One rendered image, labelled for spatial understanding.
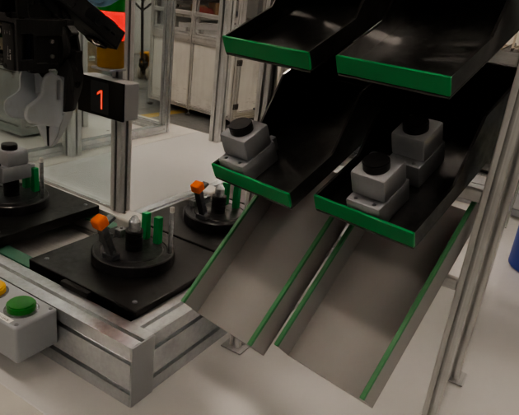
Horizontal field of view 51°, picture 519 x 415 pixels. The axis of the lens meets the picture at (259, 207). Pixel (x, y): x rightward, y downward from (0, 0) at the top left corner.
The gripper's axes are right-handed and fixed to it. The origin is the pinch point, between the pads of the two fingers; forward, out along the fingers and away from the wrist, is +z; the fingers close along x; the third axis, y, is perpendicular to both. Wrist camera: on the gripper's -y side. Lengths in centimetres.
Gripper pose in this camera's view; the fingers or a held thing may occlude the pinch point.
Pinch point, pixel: (54, 134)
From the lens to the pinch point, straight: 72.5
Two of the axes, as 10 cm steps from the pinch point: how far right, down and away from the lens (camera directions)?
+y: -5.3, 2.5, -8.1
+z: -1.1, 9.3, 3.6
